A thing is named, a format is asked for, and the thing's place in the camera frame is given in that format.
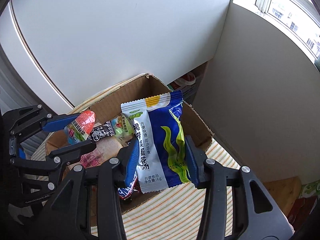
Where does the Snickers chocolate bar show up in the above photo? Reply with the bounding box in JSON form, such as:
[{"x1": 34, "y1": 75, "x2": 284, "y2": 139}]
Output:
[{"x1": 118, "y1": 176, "x2": 140, "y2": 200}]

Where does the round colourful jelly cup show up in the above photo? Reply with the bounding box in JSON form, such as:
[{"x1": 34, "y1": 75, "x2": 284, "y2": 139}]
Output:
[{"x1": 64, "y1": 110, "x2": 95, "y2": 145}]

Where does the packaged toast bread slice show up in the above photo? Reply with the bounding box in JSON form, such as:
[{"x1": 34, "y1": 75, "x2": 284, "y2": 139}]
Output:
[{"x1": 80, "y1": 137, "x2": 128, "y2": 168}]

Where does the black patterned candy wrapper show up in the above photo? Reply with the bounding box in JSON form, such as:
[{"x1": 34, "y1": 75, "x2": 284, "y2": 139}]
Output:
[{"x1": 87, "y1": 121, "x2": 114, "y2": 142}]

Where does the green candy wrapper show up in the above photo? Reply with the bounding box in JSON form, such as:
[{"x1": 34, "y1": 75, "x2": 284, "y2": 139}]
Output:
[{"x1": 110, "y1": 113, "x2": 135, "y2": 145}]

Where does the blue white soup packet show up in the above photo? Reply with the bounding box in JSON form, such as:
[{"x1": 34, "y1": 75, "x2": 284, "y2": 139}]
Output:
[{"x1": 121, "y1": 91, "x2": 190, "y2": 193}]

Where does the brown cardboard box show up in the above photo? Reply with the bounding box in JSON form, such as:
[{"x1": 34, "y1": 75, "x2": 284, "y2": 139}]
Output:
[{"x1": 44, "y1": 73, "x2": 215, "y2": 227}]

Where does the striped yellow table cloth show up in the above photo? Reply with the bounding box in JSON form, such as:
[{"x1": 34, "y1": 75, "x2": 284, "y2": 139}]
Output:
[{"x1": 30, "y1": 82, "x2": 242, "y2": 240}]

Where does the white cabinet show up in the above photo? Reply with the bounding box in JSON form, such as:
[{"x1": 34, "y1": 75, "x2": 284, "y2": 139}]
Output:
[{"x1": 1, "y1": 0, "x2": 230, "y2": 113}]

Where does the green white carton box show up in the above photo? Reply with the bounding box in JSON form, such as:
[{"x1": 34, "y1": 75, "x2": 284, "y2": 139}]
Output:
[{"x1": 299, "y1": 180, "x2": 320, "y2": 199}]

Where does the window frame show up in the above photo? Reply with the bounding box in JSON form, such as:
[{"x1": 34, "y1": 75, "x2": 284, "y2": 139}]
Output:
[{"x1": 255, "y1": 0, "x2": 319, "y2": 60}]

